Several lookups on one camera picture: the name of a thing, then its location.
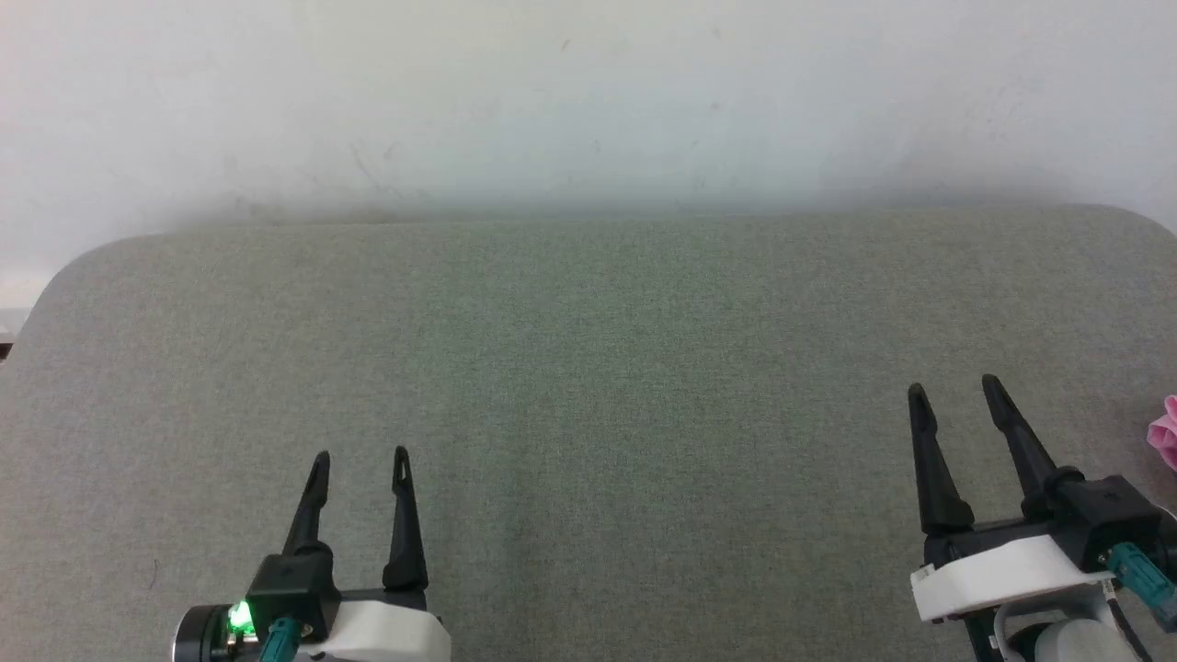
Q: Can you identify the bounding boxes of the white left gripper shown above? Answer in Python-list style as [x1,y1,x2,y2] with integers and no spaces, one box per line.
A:
[282,446,452,662]

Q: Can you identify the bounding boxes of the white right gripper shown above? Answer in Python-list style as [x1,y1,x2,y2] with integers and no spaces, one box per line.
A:
[908,374,1109,626]

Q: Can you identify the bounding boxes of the pink garment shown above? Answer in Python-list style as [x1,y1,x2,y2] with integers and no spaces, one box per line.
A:
[1147,394,1177,475]

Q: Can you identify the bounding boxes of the teal plug left camera cable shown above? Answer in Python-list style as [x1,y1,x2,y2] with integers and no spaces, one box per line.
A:
[258,617,305,662]

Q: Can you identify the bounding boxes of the teal plug camera cable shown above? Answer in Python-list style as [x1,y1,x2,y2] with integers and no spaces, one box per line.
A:
[1106,542,1177,635]
[258,617,305,662]

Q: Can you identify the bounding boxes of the teal plug right camera cable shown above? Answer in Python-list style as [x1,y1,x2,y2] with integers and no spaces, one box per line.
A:
[1106,542,1177,635]

